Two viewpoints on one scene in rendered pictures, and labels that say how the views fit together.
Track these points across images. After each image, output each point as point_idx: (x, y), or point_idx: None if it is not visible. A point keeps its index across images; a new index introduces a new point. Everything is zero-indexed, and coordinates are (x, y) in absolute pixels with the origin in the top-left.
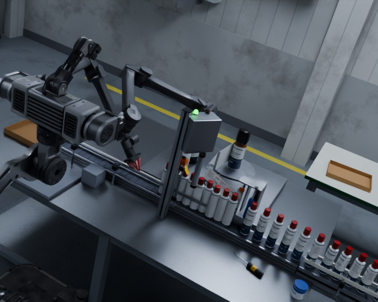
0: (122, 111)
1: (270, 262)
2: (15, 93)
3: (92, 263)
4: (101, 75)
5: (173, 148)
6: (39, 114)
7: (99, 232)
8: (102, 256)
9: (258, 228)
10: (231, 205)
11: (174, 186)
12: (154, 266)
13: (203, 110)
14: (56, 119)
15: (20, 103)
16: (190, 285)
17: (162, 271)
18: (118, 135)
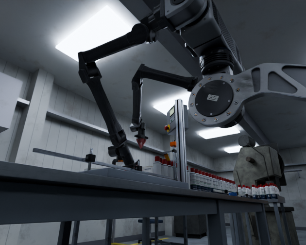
0: (191, 80)
1: None
2: (212, 4)
3: None
4: (101, 76)
5: (181, 127)
6: (226, 36)
7: (225, 199)
8: (226, 242)
9: (199, 183)
10: (189, 174)
11: (174, 168)
12: (239, 212)
13: (143, 122)
14: (233, 46)
15: (216, 16)
16: (248, 210)
17: (241, 212)
18: (122, 138)
